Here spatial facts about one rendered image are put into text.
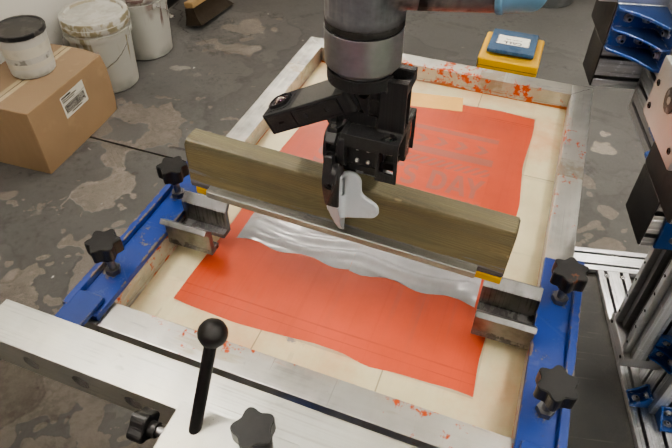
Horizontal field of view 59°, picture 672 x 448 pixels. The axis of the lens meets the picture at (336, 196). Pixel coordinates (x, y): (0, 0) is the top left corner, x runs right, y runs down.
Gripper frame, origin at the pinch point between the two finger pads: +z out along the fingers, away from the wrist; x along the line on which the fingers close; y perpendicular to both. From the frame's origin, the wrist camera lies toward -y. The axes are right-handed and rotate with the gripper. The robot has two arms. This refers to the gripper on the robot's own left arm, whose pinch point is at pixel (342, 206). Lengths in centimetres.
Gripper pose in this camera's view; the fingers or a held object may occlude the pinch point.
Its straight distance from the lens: 72.3
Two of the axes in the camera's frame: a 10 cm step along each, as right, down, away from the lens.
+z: 0.0, 7.4, 6.8
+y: 9.3, 2.4, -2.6
